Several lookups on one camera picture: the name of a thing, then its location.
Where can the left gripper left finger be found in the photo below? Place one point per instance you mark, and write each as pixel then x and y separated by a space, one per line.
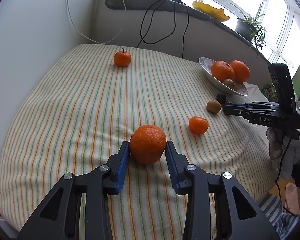
pixel 57 215

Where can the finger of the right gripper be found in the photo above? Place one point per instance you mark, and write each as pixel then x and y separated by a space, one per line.
pixel 244 112
pixel 253 104

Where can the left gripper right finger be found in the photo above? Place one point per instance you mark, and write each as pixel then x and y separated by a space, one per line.
pixel 238 216

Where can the brown kiwi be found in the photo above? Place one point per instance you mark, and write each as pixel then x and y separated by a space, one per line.
pixel 213 106

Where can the large smooth orange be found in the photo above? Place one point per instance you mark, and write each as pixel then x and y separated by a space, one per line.
pixel 242 71

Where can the small oval mandarin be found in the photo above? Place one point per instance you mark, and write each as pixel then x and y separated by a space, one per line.
pixel 198 125

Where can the large textured orange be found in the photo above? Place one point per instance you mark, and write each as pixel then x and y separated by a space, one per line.
pixel 222 71

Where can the medium tangerine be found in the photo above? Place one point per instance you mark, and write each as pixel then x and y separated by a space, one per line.
pixel 147 144

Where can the right hand white glove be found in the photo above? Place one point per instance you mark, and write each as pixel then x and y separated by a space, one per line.
pixel 284 155

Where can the dark plum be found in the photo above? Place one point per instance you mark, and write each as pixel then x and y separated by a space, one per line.
pixel 221 98

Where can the floral white plate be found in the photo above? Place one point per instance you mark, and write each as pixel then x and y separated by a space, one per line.
pixel 240 88

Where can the green snack packet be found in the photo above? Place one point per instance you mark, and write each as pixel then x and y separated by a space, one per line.
pixel 269 91

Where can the kiwi in plate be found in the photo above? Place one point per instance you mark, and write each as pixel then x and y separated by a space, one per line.
pixel 229 83

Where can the potted spider plant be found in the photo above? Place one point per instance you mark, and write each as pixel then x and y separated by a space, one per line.
pixel 250 27

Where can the yellow wavy bowl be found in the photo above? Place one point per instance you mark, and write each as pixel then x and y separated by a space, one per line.
pixel 216 13

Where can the striped tablecloth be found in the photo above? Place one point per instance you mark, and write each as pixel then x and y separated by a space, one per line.
pixel 81 111

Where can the small tangerine with stem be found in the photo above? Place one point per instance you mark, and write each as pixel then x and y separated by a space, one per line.
pixel 122 58

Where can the grey windowsill mat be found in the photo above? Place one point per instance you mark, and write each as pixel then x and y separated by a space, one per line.
pixel 175 7

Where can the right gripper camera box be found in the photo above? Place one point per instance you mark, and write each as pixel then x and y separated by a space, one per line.
pixel 282 82

